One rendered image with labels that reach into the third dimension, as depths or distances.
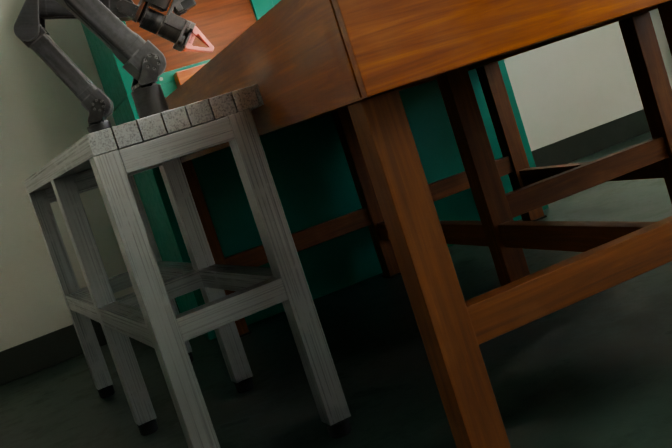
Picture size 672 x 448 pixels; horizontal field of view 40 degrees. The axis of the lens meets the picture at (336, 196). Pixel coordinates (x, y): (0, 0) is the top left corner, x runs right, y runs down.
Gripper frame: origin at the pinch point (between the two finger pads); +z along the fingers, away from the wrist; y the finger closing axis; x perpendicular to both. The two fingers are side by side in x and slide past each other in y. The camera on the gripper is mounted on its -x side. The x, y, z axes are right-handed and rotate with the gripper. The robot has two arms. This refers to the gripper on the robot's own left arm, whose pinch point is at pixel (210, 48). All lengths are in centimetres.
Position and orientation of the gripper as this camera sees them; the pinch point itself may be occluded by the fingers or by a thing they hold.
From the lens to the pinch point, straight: 254.9
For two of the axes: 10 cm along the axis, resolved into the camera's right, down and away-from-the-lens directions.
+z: 8.8, 3.9, 2.8
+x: -3.6, 9.2, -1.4
